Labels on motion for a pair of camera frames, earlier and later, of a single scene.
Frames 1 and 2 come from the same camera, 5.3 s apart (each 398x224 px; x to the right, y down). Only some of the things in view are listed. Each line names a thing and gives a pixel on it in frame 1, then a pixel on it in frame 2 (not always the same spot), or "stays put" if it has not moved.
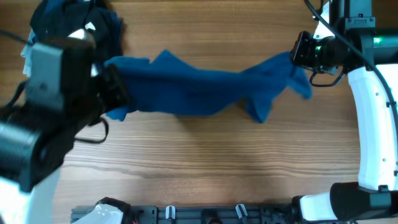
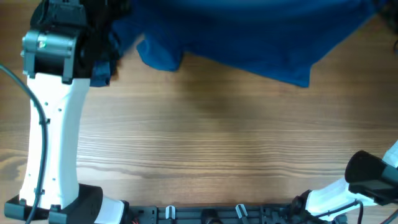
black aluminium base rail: x=202 y=214 stays put
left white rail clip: x=173 y=212 stays put
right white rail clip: x=239 y=211 stays put
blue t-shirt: x=169 y=85 to x=281 y=40
